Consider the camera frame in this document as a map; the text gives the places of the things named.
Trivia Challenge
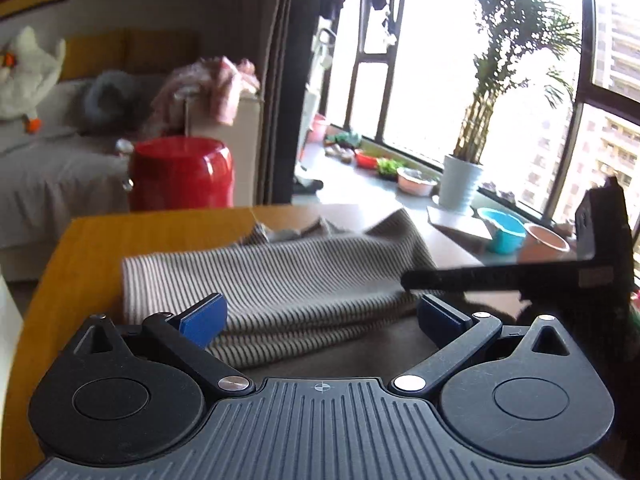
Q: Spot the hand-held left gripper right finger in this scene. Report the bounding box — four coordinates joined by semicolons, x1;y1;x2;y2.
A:
390;294;576;401

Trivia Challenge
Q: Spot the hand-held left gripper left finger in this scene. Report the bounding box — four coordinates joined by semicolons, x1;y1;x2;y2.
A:
70;292;256;401

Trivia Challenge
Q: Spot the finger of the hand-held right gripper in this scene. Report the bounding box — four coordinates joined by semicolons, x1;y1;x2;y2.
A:
401;260;582;293

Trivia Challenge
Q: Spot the striped beige garment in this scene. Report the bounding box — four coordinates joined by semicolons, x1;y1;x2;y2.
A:
121;207;523;378

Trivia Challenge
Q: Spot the pile of pink clothes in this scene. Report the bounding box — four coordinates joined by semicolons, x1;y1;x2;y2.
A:
149;56;262;137

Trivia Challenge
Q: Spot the blue plastic bowl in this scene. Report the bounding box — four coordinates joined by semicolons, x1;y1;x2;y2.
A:
476;207;527;255

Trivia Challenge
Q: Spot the pink plastic pot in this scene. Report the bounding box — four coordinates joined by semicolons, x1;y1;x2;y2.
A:
517;224;572;264

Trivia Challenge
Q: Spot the white paper sheet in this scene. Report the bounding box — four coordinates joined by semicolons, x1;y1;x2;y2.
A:
426;205;494;242

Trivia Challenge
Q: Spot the white ribbed plant pot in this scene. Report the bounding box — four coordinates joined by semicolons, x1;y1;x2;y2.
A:
437;154;485;212

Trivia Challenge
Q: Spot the pink metal basin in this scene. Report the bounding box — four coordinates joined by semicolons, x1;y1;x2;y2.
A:
396;167;440;197

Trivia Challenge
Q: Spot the red round stool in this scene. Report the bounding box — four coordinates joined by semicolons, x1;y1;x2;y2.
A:
127;136;236;212

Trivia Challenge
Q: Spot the cardboard box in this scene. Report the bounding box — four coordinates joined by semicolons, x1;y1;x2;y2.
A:
187;91;264;208

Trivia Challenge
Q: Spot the grey covered sofa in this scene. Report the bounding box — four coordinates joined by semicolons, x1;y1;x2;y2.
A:
0;30;201;281

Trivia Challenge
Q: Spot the pink plastic bucket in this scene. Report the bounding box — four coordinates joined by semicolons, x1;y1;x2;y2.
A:
306;114;329;144

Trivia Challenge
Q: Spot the green bamboo palm plant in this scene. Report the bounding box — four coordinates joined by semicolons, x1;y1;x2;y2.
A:
452;0;583;167

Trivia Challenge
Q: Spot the grey neck pillow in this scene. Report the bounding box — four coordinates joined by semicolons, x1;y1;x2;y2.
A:
82;71;140;133

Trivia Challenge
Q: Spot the brown curtain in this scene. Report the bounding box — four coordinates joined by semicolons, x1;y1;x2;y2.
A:
257;0;343;207

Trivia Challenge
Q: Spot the mustard sofa back cushion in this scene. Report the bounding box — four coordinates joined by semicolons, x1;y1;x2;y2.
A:
62;31;132;81
125;30;201;75

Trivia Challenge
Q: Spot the white goose plush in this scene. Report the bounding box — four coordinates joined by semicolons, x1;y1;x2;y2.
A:
0;26;67;134

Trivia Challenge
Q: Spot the dark window frame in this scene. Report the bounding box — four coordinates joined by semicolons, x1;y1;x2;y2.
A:
325;0;640;233

